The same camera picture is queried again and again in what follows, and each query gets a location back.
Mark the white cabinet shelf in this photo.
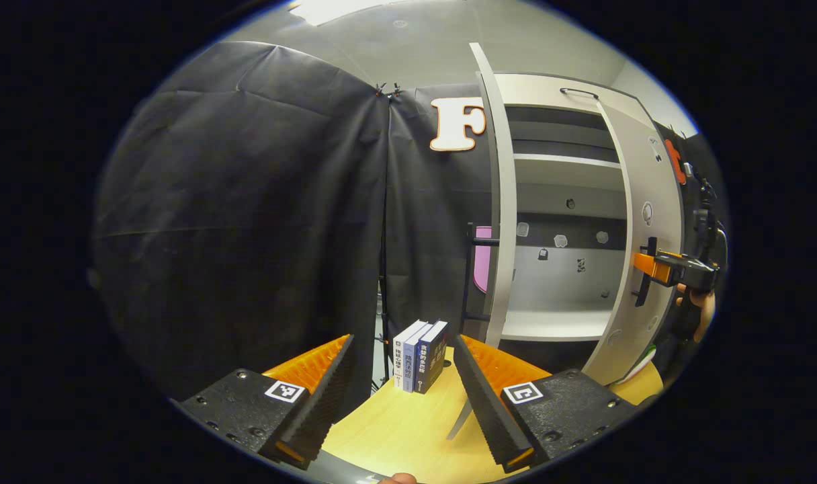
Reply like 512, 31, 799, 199
512, 153, 626, 193

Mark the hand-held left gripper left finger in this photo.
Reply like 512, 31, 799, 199
172, 333, 357, 471

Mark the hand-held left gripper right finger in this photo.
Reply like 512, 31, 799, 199
452, 333, 642, 473

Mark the dark blue book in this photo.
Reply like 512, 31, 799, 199
413, 320, 450, 396

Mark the grey blue book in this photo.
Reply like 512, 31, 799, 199
402, 321, 440, 394

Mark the white book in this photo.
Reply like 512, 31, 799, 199
392, 319, 429, 391

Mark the white cabinet drawer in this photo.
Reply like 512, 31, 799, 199
492, 72, 652, 127

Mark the watermelon slice toy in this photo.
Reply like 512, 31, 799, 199
623, 343, 660, 381

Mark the white cabinet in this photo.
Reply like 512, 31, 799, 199
447, 42, 685, 442

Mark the ceiling light panel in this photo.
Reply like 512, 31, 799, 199
288, 0, 411, 27

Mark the white cabinet door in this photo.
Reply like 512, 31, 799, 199
447, 42, 519, 442
580, 99, 685, 388

